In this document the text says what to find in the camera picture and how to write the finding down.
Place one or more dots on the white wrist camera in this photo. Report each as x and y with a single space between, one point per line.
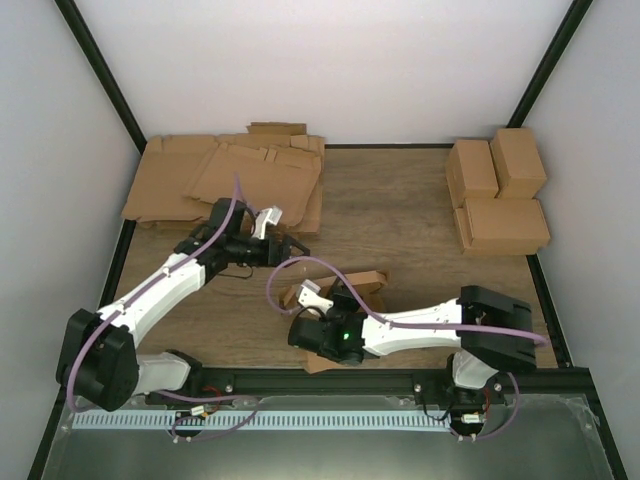
265 218
309 300

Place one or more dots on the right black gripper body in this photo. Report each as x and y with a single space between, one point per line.
352 303

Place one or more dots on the folded cardboard box front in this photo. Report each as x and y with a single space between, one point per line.
501 226

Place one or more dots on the black frame post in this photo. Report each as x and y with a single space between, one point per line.
93 54
565 32

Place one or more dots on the folded cardboard box back right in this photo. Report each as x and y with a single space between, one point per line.
518 166

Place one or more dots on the folded cardboard box back left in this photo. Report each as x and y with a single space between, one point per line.
470 171

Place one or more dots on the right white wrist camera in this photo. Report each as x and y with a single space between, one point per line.
309 300

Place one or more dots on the light blue slotted cable duct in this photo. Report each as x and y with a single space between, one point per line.
263 421

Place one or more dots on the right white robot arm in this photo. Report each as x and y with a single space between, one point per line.
490 332

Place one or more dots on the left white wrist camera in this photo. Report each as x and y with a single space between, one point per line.
265 218

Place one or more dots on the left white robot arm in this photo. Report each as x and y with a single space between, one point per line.
99 359

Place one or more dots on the brown cardboard box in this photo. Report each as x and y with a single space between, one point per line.
366 284

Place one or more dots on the black aluminium front rail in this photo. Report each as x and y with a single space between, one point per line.
429 384

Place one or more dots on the right black frame post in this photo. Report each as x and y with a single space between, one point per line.
565 32

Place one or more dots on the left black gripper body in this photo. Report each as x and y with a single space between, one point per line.
250 257

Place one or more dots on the stack of flat cardboard sheets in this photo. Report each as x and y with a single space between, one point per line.
180 177

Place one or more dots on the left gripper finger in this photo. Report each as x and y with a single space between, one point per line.
292 248
292 260

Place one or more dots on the left black frame post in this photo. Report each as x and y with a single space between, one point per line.
93 54

